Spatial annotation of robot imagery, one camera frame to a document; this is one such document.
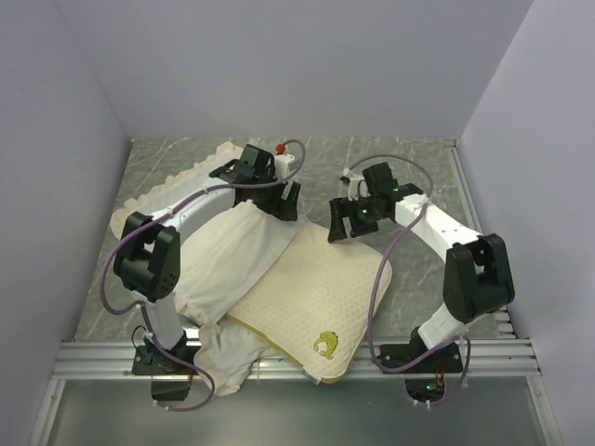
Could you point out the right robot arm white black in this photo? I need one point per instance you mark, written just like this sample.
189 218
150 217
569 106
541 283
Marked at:
477 278

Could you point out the cream pillow with yellow edge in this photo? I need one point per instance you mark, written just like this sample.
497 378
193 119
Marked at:
312 305

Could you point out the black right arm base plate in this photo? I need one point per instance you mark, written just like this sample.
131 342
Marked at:
430 379

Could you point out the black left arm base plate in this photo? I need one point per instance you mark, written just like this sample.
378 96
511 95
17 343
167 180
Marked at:
171 373

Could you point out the white pillowcase with peach ruffles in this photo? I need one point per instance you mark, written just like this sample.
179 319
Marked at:
220 263

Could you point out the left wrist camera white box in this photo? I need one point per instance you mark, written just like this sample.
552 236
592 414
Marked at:
284 162

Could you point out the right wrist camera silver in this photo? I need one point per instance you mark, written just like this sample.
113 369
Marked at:
357 186

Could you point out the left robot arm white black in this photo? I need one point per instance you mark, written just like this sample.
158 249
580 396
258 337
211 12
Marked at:
148 257

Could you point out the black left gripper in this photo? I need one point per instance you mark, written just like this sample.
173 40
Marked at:
280 206

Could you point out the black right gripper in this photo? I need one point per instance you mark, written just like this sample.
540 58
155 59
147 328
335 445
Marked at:
343 207

